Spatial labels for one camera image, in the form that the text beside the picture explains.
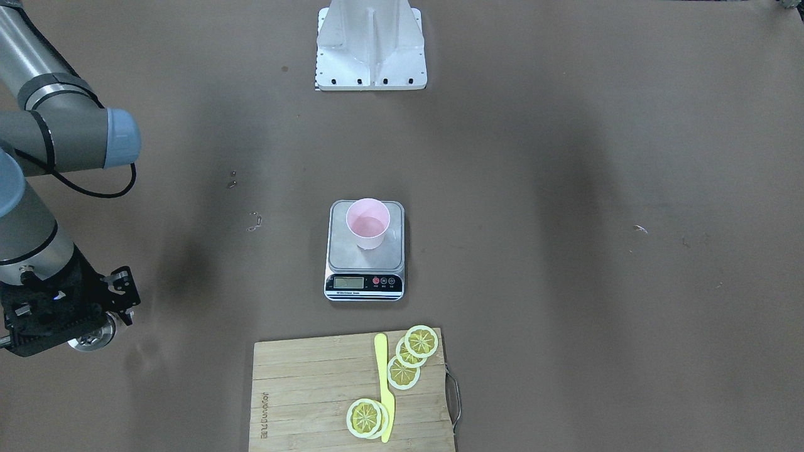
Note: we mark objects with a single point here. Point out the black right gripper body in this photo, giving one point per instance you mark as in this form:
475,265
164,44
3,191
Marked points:
80,275

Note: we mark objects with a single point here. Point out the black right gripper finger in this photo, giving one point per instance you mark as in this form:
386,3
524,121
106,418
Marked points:
120,294

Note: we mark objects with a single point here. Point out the clear glass sauce bottle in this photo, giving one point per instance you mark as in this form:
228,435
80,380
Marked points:
96,340

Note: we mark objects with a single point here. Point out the pink plastic cup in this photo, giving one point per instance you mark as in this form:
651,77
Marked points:
368,220

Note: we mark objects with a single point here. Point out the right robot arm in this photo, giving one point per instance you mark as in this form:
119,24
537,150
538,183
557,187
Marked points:
60,129

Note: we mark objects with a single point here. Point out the silver kitchen scale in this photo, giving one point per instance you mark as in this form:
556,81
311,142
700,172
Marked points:
356,274

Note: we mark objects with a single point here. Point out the bamboo cutting board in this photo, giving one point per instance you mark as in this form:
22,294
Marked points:
302,389

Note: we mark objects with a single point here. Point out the yellow plastic knife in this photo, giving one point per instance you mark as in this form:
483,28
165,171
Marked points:
386,396

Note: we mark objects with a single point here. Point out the lemon slice far end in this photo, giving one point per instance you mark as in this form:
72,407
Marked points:
367,419

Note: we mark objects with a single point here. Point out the lemon slice near handle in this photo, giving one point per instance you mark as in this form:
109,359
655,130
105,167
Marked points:
421,341

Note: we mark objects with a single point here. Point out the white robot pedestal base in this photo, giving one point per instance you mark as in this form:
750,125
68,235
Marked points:
370,46

